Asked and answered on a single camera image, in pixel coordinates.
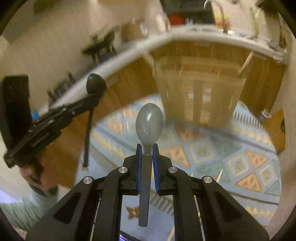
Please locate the green hanging brush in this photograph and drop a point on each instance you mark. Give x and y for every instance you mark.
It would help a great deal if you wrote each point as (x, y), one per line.
(254, 24)

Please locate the beige slotted utensil basket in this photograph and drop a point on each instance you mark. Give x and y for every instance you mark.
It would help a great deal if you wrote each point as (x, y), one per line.
(200, 91)

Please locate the black plastic spoon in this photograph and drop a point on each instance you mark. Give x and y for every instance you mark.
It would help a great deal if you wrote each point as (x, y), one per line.
(96, 87)

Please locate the white countertop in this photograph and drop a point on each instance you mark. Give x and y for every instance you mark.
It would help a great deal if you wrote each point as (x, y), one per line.
(161, 44)

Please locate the wooden kitchen cabinets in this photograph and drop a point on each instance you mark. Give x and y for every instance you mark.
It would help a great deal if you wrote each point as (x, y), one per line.
(263, 79)

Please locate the pink electric kettle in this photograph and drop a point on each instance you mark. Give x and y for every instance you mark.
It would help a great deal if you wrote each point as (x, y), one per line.
(162, 23)

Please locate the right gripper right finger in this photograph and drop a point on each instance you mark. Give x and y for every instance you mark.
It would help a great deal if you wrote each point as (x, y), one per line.
(203, 209)

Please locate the blue patterned rug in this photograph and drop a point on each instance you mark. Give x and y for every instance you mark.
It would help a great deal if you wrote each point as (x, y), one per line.
(241, 158)

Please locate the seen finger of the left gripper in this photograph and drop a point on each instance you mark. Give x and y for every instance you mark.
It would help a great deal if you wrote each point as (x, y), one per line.
(86, 104)

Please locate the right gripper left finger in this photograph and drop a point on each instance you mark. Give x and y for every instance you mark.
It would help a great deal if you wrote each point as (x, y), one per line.
(92, 209)

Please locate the grey sleeve left forearm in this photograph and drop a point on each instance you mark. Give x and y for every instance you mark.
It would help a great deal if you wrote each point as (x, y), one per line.
(25, 214)

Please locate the red basket on sill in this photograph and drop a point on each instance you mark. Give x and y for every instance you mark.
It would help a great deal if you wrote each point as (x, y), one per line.
(176, 20)

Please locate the clear spoon grey handle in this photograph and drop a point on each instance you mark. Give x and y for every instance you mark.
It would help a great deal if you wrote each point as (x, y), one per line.
(149, 127)

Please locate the yellow detergent bottle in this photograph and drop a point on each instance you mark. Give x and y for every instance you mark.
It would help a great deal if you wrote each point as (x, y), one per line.
(219, 21)

